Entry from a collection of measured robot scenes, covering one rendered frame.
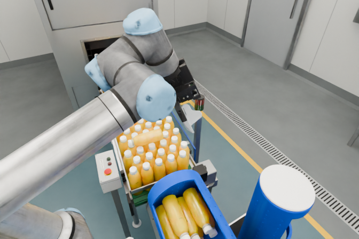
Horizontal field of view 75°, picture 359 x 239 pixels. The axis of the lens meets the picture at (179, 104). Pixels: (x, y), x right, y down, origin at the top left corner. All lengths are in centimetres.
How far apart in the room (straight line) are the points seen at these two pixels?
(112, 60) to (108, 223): 208
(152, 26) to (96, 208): 220
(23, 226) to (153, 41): 51
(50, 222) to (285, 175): 115
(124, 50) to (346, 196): 275
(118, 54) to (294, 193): 117
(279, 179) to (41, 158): 124
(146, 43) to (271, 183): 109
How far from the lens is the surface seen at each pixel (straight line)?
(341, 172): 317
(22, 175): 40
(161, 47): 53
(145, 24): 50
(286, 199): 138
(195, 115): 66
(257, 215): 153
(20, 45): 522
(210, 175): 160
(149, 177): 135
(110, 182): 132
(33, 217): 70
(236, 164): 278
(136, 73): 41
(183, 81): 62
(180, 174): 111
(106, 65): 48
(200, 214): 112
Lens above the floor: 214
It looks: 38 degrees down
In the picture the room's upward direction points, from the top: straight up
